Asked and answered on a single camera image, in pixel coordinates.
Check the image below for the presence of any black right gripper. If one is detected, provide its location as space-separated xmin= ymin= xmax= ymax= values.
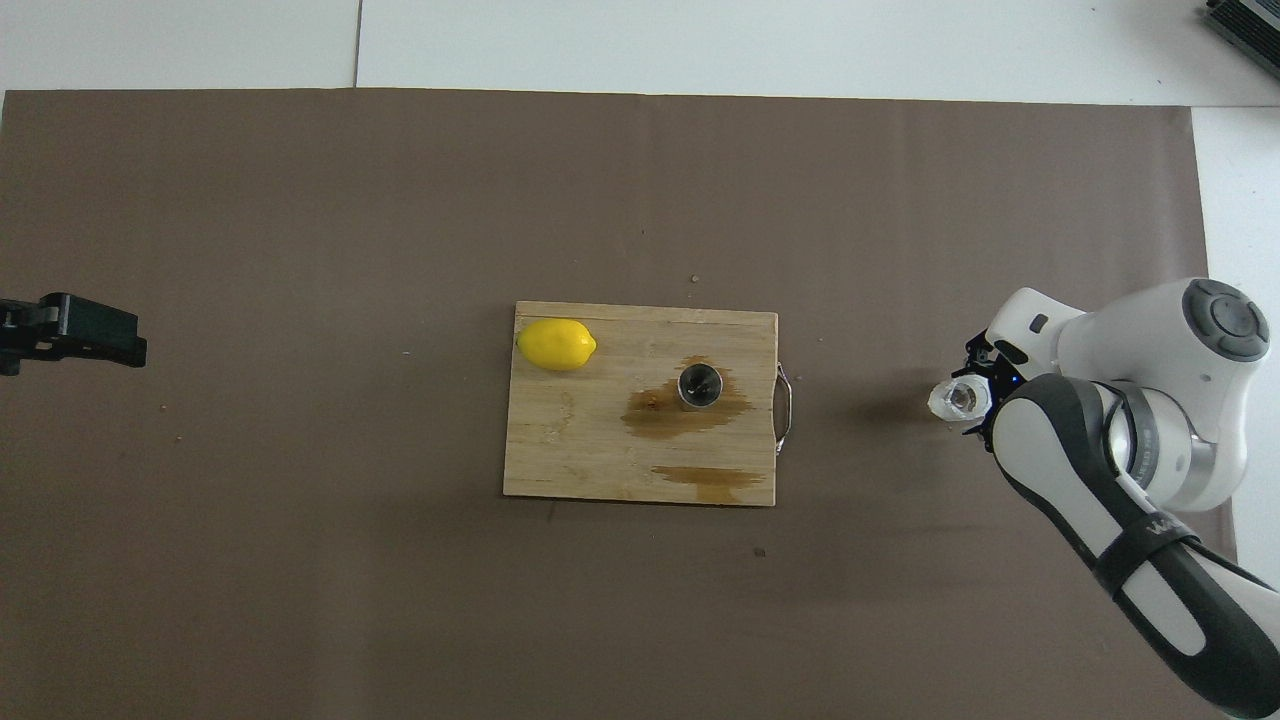
xmin=965 ymin=332 xmax=1023 ymax=441

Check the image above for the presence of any wooden cutting board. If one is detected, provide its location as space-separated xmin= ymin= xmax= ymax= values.
xmin=503 ymin=301 xmax=796 ymax=507

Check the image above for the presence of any yellow lemon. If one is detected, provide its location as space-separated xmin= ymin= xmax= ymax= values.
xmin=516 ymin=318 xmax=598 ymax=373

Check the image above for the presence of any black ribbed device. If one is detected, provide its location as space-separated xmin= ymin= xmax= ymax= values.
xmin=1203 ymin=0 xmax=1280 ymax=53

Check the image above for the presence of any brown paper table mat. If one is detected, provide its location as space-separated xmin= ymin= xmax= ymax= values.
xmin=0 ymin=88 xmax=1256 ymax=720

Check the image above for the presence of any steel double jigger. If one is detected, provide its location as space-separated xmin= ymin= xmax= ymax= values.
xmin=678 ymin=365 xmax=723 ymax=411

